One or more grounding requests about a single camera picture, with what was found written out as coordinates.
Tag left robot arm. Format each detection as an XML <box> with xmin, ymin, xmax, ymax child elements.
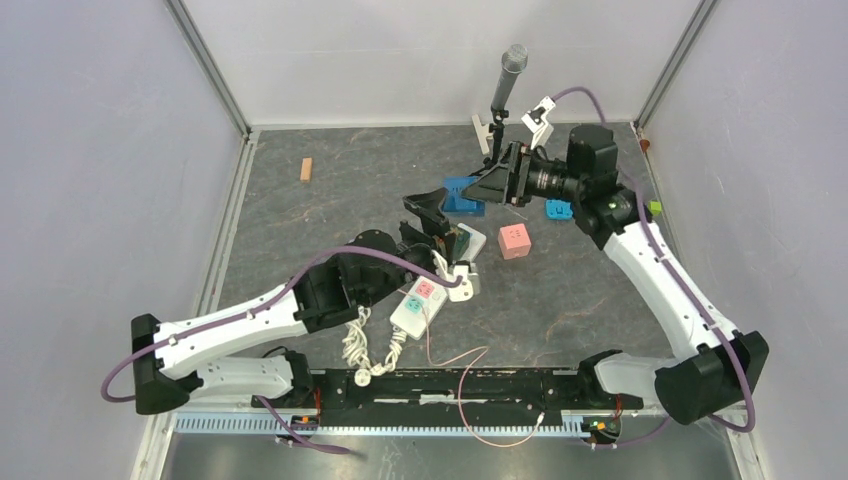
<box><xmin>125</xmin><ymin>188</ymin><xmax>485</xmax><ymax>415</ymax></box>

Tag dark green cube socket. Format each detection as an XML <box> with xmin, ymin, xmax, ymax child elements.
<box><xmin>442</xmin><ymin>225</ymin><xmax>471</xmax><ymax>264</ymax></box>

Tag left wooden block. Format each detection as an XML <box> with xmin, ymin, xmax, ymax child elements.
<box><xmin>299</xmin><ymin>157</ymin><xmax>314</xmax><ymax>183</ymax></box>

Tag white strip cord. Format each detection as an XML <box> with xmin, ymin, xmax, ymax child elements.
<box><xmin>370</xmin><ymin>327</ymin><xmax>411</xmax><ymax>379</ymax></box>

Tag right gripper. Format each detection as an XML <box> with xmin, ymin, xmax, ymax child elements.
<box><xmin>461</xmin><ymin>141</ymin><xmax>585</xmax><ymax>208</ymax></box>

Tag small green cube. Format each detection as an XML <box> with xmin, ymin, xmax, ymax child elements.
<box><xmin>648</xmin><ymin>201</ymin><xmax>662</xmax><ymax>216</ymax></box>

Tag pink charging cable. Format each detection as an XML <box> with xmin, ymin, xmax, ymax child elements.
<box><xmin>397</xmin><ymin>288</ymin><xmax>549</xmax><ymax>450</ymax></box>

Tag blue cube socket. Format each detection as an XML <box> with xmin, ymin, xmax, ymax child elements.
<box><xmin>442</xmin><ymin>176</ymin><xmax>485</xmax><ymax>217</ymax></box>

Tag blue flat adapter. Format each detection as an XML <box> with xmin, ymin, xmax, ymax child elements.
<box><xmin>545</xmin><ymin>199</ymin><xmax>574</xmax><ymax>221</ymax></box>

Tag grey microphone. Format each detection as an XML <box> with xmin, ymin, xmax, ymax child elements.
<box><xmin>490</xmin><ymin>44</ymin><xmax>529</xmax><ymax>111</ymax></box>

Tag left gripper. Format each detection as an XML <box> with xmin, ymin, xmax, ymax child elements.
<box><xmin>363</xmin><ymin>189</ymin><xmax>457</xmax><ymax>308</ymax></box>

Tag white multicolour power strip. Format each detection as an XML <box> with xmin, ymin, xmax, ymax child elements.
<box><xmin>389</xmin><ymin>223</ymin><xmax>487</xmax><ymax>340</ymax></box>

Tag black tripod stand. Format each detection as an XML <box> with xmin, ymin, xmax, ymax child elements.
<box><xmin>484</xmin><ymin>109</ymin><xmax>510</xmax><ymax>169</ymax></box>

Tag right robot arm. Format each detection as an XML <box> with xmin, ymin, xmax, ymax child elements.
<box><xmin>462</xmin><ymin>124</ymin><xmax>769</xmax><ymax>432</ymax></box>

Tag white coiled power cord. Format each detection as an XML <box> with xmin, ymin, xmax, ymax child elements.
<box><xmin>341</xmin><ymin>305</ymin><xmax>374</xmax><ymax>389</ymax></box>

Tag white bracket piece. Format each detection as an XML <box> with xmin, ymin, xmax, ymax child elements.
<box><xmin>471</xmin><ymin>114</ymin><xmax>494</xmax><ymax>157</ymax></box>

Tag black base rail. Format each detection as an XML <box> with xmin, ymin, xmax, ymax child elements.
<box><xmin>270</xmin><ymin>368</ymin><xmax>644</xmax><ymax>427</ymax></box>

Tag pink cube socket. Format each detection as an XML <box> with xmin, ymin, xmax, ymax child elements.
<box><xmin>498</xmin><ymin>223</ymin><xmax>532</xmax><ymax>260</ymax></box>

